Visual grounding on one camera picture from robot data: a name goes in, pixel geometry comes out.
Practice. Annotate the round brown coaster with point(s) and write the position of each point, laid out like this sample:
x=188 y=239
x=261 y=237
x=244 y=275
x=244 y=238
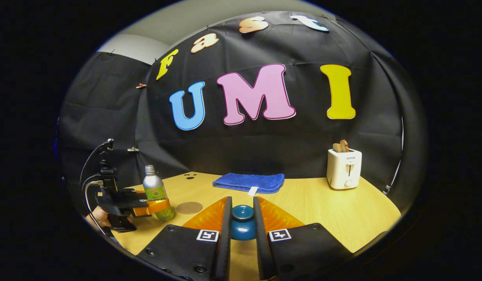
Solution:
x=189 y=207

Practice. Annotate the blue towel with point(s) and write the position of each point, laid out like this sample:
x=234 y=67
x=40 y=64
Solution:
x=249 y=181

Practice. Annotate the bread slice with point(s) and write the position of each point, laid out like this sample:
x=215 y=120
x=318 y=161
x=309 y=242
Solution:
x=345 y=145
x=337 y=147

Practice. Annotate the black backdrop cloth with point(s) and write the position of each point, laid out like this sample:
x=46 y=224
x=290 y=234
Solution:
x=264 y=148

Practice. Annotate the white toaster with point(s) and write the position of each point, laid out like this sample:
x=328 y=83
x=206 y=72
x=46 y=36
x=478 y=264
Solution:
x=344 y=169

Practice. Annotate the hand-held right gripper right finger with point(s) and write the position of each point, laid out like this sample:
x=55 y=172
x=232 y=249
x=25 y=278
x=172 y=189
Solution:
x=259 y=242

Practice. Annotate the silver green label water bottle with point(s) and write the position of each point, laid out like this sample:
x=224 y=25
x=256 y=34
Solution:
x=155 y=187

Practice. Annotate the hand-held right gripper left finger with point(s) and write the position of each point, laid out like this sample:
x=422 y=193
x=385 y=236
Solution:
x=224 y=242

